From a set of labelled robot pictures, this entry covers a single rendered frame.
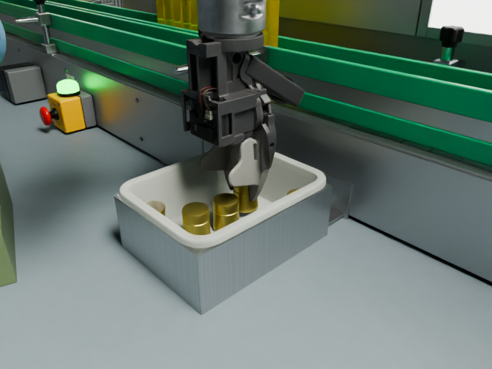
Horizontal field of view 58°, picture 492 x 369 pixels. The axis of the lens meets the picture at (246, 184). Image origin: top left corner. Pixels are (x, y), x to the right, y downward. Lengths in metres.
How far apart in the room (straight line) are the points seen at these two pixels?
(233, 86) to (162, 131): 0.29
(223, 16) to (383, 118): 0.25
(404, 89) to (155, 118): 0.42
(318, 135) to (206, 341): 0.33
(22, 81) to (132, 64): 0.44
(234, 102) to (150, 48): 0.32
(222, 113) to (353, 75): 0.20
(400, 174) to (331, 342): 0.23
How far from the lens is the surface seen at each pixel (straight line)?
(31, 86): 1.25
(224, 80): 0.50
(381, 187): 0.61
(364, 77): 0.60
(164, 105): 0.76
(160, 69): 0.78
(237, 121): 0.51
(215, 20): 0.49
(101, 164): 0.85
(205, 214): 0.54
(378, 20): 0.78
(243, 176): 0.54
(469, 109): 0.55
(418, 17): 0.74
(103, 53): 0.96
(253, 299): 0.51
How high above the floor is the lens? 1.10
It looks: 28 degrees down
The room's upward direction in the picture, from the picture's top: straight up
